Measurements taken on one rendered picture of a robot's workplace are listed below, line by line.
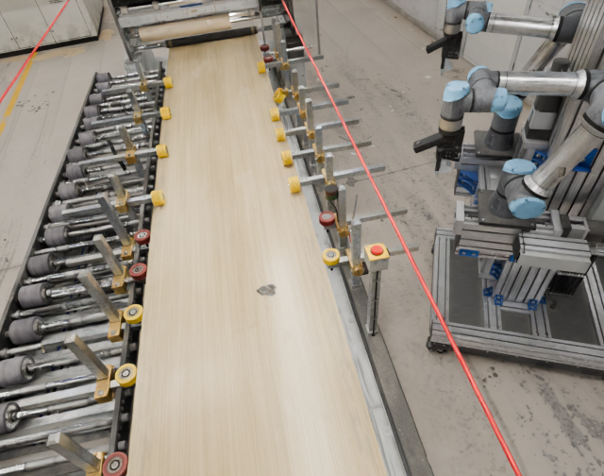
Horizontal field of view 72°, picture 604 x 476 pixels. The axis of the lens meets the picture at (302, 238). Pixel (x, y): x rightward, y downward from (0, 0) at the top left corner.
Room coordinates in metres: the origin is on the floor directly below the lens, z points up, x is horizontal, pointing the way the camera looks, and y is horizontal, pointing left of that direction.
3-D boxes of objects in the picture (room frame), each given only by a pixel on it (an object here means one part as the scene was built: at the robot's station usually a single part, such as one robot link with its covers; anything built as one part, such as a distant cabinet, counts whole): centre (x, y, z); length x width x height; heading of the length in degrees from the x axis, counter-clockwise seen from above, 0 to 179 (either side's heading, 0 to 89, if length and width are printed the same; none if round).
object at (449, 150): (1.22, -0.55, 1.46); 0.09 x 0.08 x 0.12; 71
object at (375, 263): (0.96, -0.25, 1.18); 0.07 x 0.07 x 0.08; 6
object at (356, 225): (1.22, -0.23, 0.89); 0.03 x 0.03 x 0.48; 6
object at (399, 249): (1.27, -0.32, 0.84); 0.43 x 0.03 x 0.04; 96
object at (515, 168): (1.28, -0.89, 1.21); 0.13 x 0.12 x 0.14; 168
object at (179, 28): (4.01, 0.59, 1.05); 1.43 x 0.12 x 0.12; 96
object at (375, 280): (0.96, -0.25, 0.93); 0.05 x 0.05 x 0.45; 6
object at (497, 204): (1.28, -0.90, 1.09); 0.15 x 0.15 x 0.10
